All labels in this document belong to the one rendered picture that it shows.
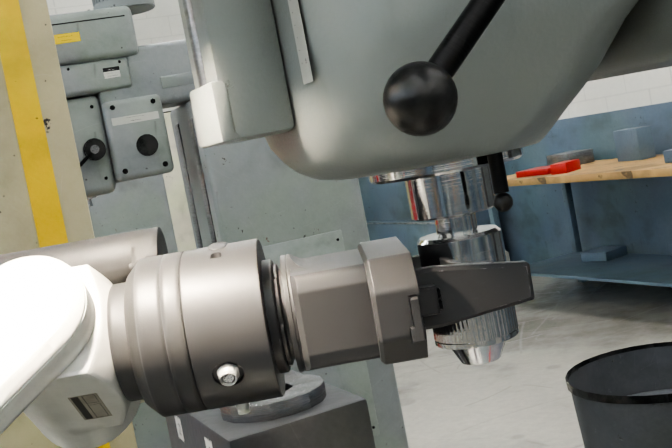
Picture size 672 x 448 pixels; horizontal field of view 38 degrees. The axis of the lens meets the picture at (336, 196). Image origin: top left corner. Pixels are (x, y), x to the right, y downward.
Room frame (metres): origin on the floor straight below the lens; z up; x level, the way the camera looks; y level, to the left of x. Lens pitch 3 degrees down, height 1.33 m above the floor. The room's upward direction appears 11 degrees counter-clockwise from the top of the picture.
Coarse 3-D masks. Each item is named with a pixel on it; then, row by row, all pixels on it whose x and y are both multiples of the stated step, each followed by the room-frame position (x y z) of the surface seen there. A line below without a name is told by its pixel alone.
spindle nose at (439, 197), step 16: (448, 176) 0.51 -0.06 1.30; (464, 176) 0.51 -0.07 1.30; (480, 176) 0.51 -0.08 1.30; (416, 192) 0.52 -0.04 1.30; (432, 192) 0.51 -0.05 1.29; (448, 192) 0.51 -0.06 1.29; (464, 192) 0.51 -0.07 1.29; (480, 192) 0.51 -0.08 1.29; (416, 208) 0.52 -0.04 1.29; (432, 208) 0.51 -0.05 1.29; (448, 208) 0.51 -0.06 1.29; (464, 208) 0.51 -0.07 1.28; (480, 208) 0.51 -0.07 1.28
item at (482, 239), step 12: (480, 228) 0.53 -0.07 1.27; (492, 228) 0.52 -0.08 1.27; (420, 240) 0.53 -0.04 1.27; (432, 240) 0.52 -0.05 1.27; (444, 240) 0.51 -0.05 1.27; (456, 240) 0.51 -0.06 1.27; (468, 240) 0.51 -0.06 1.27; (480, 240) 0.51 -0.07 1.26; (492, 240) 0.52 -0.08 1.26; (420, 252) 0.53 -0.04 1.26; (432, 252) 0.52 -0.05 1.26; (444, 252) 0.51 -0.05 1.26; (456, 252) 0.51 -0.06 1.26; (468, 252) 0.51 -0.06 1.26
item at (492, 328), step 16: (464, 256) 0.51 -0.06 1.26; (480, 256) 0.51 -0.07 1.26; (496, 256) 0.52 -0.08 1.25; (464, 320) 0.51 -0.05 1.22; (480, 320) 0.51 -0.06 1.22; (496, 320) 0.51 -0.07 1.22; (512, 320) 0.52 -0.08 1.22; (448, 336) 0.52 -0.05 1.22; (464, 336) 0.51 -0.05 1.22; (480, 336) 0.51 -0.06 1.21; (496, 336) 0.51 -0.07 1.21; (512, 336) 0.52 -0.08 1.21
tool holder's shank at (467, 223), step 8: (464, 216) 0.52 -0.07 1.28; (472, 216) 0.53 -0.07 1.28; (440, 224) 0.53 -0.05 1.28; (448, 224) 0.52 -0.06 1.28; (456, 224) 0.52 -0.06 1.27; (464, 224) 0.52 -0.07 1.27; (472, 224) 0.52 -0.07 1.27; (440, 232) 0.53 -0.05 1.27; (448, 232) 0.52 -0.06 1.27; (456, 232) 0.52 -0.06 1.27; (464, 232) 0.52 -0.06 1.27
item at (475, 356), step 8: (496, 344) 0.52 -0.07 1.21; (504, 344) 0.53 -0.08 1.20; (456, 352) 0.53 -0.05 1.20; (464, 352) 0.52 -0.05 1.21; (472, 352) 0.52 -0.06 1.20; (480, 352) 0.52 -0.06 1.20; (488, 352) 0.52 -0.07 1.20; (496, 352) 0.52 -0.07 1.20; (464, 360) 0.53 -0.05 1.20; (472, 360) 0.52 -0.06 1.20; (480, 360) 0.52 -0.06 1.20; (488, 360) 0.52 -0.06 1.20
